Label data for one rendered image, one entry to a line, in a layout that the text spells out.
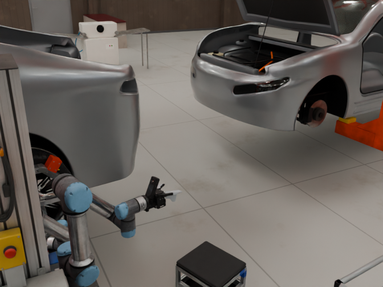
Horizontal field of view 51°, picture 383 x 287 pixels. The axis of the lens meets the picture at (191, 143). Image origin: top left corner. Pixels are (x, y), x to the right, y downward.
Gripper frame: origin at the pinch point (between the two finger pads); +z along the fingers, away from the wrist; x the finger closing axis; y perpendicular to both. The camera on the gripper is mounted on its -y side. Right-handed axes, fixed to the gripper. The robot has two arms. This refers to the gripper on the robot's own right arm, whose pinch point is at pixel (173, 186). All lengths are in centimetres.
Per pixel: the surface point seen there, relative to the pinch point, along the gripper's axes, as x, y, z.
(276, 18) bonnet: -159, -79, 302
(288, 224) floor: -52, 116, 177
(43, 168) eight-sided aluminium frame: -91, 0, -36
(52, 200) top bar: -74, 17, -40
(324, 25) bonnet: -86, -68, 289
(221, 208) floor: -115, 107, 147
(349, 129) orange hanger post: -62, 50, 309
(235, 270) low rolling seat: -12, 88, 58
